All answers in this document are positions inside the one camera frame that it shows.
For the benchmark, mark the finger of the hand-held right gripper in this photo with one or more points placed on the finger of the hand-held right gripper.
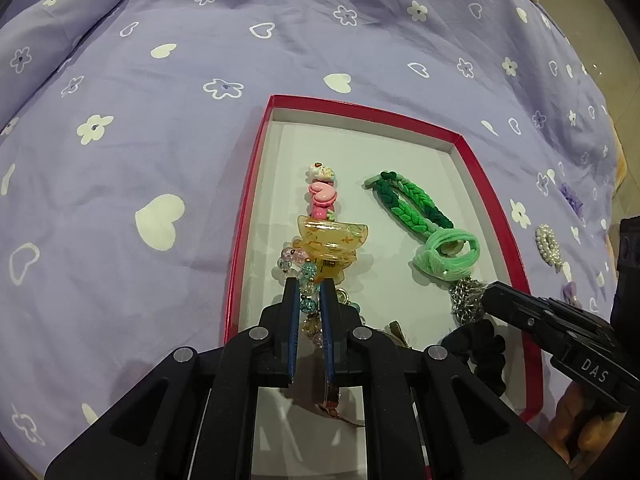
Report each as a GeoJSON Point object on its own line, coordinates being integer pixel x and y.
{"type": "Point", "coordinates": [515, 312]}
{"type": "Point", "coordinates": [575, 322]}

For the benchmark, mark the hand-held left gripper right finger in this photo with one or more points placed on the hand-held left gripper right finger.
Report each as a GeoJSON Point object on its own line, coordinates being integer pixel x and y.
{"type": "Point", "coordinates": [327, 330]}

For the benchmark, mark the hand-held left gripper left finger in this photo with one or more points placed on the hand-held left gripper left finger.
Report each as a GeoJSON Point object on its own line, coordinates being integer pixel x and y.
{"type": "Point", "coordinates": [292, 330]}

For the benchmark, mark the black scrunchie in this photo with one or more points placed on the black scrunchie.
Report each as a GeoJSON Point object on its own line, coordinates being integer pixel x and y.
{"type": "Point", "coordinates": [487, 355]}

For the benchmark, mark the amber hair claw clip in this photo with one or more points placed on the amber hair claw clip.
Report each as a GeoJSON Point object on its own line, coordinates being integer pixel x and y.
{"type": "Point", "coordinates": [330, 240]}

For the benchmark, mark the pink cartoon hair clip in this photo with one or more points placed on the pink cartoon hair clip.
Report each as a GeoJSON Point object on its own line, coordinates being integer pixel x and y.
{"type": "Point", "coordinates": [322, 195]}

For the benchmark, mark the red jewelry box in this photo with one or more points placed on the red jewelry box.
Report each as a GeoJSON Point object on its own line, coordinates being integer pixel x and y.
{"type": "Point", "coordinates": [400, 160]}

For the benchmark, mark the person's right hand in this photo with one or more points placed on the person's right hand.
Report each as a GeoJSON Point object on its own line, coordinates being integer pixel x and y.
{"type": "Point", "coordinates": [570, 425]}

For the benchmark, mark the purple mesh flower scrunchie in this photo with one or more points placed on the purple mesh flower scrunchie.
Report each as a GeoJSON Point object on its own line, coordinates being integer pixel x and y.
{"type": "Point", "coordinates": [571, 199]}

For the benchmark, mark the orange towel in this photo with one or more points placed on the orange towel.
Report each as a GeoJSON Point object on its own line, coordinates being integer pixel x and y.
{"type": "Point", "coordinates": [620, 165]}

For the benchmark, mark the purple flower print blanket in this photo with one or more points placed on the purple flower print blanket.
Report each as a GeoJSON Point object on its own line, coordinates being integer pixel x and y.
{"type": "Point", "coordinates": [150, 110]}

